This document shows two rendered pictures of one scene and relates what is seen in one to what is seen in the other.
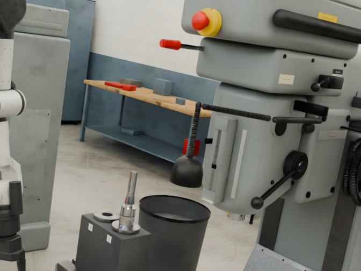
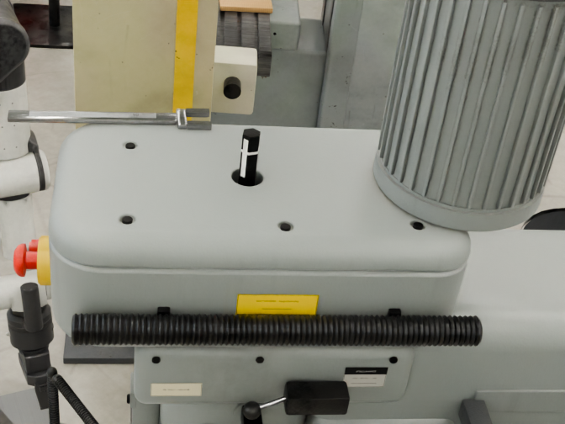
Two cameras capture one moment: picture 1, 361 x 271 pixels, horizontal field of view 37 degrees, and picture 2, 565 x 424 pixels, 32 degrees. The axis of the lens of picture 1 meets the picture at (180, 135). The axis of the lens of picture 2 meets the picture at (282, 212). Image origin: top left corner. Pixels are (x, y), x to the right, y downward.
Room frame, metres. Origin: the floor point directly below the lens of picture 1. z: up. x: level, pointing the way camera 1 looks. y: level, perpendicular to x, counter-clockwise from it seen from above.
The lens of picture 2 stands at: (0.63, -0.77, 2.53)
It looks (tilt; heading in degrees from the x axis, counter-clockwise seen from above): 36 degrees down; 37
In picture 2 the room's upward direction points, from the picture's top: 7 degrees clockwise
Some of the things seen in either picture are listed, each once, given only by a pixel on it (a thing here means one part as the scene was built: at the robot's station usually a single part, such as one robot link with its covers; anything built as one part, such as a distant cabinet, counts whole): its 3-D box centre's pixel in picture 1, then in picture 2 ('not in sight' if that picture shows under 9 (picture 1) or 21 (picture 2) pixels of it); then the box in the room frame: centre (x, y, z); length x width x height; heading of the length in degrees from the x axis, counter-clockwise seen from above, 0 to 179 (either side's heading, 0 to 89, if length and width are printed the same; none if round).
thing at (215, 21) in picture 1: (208, 22); (48, 260); (1.18, -0.02, 1.76); 0.06 x 0.02 x 0.06; 47
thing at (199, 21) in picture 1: (201, 21); (28, 260); (1.16, -0.01, 1.76); 0.04 x 0.03 x 0.04; 47
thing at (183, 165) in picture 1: (187, 169); not in sight; (1.17, -0.03, 1.43); 0.07 x 0.07 x 0.06
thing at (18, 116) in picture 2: not in sight; (110, 117); (1.31, 0.01, 1.89); 0.24 x 0.04 x 0.01; 139
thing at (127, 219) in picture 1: (127, 217); not in sight; (1.59, 0.12, 1.14); 0.05 x 0.05 x 0.06
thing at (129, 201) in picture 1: (131, 189); not in sight; (1.59, 0.12, 1.24); 0.03 x 0.03 x 0.11
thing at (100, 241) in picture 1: (112, 249); not in sight; (1.63, 0.16, 1.02); 0.22 x 0.12 x 0.20; 46
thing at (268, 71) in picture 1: (273, 68); (266, 311); (1.38, -0.21, 1.68); 0.34 x 0.24 x 0.10; 137
